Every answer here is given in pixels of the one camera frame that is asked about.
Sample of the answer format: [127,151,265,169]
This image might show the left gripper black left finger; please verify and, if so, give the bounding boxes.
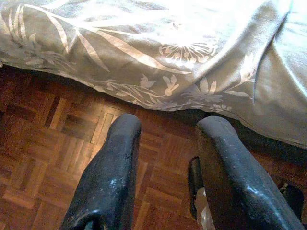
[61,113,142,230]

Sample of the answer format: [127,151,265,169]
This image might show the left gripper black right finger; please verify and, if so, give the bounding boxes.
[188,115,305,230]

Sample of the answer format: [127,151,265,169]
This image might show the grey floral bed sheet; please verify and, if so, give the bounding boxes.
[0,0,307,149]

